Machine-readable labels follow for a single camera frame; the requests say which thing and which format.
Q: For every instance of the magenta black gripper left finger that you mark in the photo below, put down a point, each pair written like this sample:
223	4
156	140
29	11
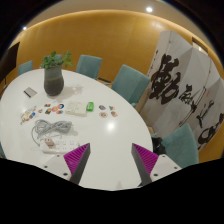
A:
71	165

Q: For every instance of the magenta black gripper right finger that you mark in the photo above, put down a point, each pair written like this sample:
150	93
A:
152	167

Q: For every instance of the pink charger plug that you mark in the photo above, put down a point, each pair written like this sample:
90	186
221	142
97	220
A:
49	142

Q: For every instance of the white power strip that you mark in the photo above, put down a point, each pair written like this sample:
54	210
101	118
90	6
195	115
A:
60	146

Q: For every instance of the teal chair near right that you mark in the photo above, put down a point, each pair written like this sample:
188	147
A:
180	146

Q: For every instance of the teal chair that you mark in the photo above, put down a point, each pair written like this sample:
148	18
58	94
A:
89	66
25	67
130	84
180	146

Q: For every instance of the white rectangular box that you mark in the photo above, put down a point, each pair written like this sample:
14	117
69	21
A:
76	108

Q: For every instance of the colourful sticker right group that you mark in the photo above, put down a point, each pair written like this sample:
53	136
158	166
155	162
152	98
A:
106	111

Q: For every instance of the colourful sticker group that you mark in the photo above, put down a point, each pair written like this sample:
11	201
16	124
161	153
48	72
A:
58	109
29	115
106	111

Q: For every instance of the colourful sticker centre group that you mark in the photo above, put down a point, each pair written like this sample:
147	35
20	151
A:
58	109

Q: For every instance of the green small package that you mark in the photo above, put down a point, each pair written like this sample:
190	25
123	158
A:
90	106

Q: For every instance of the colourful sticker left group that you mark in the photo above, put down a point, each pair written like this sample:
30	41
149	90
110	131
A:
29	115

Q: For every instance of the teal chair right back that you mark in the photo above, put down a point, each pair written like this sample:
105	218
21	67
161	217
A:
130	84

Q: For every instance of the small grey card box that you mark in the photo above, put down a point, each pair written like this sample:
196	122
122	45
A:
30	92

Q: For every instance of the calligraphy folding screen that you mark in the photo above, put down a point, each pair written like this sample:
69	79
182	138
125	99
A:
185	88

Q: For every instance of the dark grey plant vase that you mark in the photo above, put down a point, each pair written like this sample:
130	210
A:
53	81

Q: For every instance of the teal chair centre back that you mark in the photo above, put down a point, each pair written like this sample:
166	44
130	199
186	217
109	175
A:
89	66

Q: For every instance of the green leafy plant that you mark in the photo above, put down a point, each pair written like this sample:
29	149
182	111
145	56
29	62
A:
55	59

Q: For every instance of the teal chair far left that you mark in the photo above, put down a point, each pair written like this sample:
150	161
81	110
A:
25	67

